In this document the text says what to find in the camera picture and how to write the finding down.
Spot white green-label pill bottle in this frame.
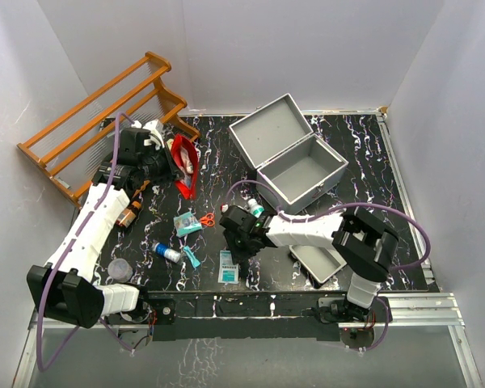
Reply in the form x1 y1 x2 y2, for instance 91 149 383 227
247 198 264 218

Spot red first aid pouch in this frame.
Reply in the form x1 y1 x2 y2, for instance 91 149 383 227
171 135 199 200

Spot bandage packet bundle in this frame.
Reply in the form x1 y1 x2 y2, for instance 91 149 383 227
179 146 194 175

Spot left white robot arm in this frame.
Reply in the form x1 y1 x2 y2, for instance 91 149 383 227
27 120 181 328

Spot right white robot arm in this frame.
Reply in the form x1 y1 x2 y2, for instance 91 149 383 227
219 205 399 321

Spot teal white wipe sachet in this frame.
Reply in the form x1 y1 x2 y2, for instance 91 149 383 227
217 251 239 284

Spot teal mask packet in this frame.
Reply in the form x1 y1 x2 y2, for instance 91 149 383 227
173 212 203 238

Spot brown glass bottle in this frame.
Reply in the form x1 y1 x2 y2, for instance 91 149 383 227
116 200 141 228

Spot teal small packet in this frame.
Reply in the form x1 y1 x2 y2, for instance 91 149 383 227
183 246 200 268

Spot blue white tube bottle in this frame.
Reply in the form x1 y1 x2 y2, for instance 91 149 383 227
151 242 182 264

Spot grey divider tray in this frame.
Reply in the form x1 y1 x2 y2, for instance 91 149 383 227
289 245 347 285

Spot grey metal case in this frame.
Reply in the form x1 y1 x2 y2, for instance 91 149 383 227
229 94 348 214

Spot wooden shelf rack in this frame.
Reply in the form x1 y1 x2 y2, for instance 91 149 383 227
17 52 200 209

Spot clear plastic cup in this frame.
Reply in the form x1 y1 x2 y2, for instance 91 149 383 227
108 258 133 283

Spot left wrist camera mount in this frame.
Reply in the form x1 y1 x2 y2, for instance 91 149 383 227
131 120 164 150

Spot orange handled scissors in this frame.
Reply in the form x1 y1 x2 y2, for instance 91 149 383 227
200 213 215 227

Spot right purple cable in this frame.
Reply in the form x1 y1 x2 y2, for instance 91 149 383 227
225 179 432 352

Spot purple cable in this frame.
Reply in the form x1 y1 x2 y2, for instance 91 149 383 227
36 112 145 373
225 179 432 352

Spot black base frame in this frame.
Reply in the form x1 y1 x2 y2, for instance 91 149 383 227
106 291 368 341

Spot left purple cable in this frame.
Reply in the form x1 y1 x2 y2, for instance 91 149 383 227
36 112 145 373

